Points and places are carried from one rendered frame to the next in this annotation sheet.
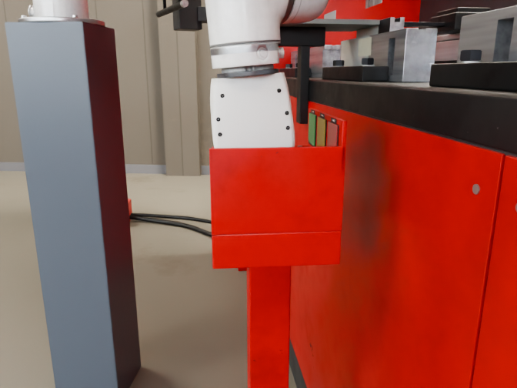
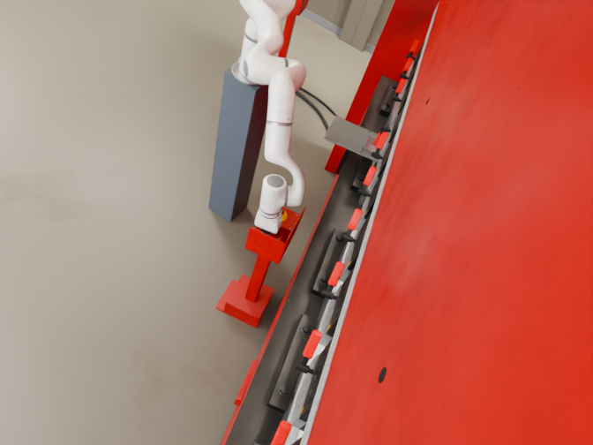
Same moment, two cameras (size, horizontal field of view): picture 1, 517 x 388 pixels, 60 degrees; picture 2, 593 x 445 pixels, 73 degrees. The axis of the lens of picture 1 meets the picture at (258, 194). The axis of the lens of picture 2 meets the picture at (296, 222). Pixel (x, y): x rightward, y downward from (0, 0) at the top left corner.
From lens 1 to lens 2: 1.29 m
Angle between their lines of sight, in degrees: 36
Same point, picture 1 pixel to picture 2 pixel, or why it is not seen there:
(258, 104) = (267, 222)
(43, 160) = (225, 129)
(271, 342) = (262, 263)
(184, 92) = not seen: outside the picture
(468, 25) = not seen: hidden behind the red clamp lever
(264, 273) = not seen: hidden behind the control
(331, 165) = (281, 245)
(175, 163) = (348, 33)
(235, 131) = (260, 223)
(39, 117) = (228, 113)
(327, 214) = (277, 253)
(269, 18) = (274, 209)
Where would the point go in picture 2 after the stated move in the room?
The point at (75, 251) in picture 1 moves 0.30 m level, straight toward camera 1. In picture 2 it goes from (228, 166) to (219, 207)
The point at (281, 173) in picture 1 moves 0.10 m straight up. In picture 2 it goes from (267, 240) to (272, 225)
